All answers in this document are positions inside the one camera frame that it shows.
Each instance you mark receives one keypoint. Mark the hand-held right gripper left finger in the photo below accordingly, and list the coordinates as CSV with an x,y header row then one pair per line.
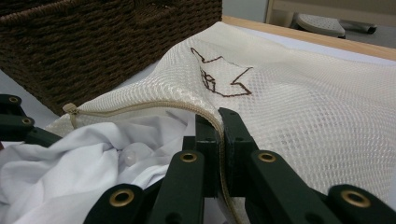
x,y
190,180

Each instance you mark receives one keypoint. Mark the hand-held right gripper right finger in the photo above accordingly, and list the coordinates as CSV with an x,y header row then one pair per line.
x,y
243,161

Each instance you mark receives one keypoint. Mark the white garment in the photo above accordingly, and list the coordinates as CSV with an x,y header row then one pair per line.
x,y
62,161

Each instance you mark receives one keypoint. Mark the cream mesh laundry bag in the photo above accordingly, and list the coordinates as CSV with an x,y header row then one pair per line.
x,y
311,109

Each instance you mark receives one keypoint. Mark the brown wicker basket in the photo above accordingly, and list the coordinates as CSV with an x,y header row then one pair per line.
x,y
93,46

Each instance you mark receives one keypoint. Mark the grey foot pedal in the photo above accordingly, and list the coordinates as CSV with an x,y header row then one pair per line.
x,y
320,25

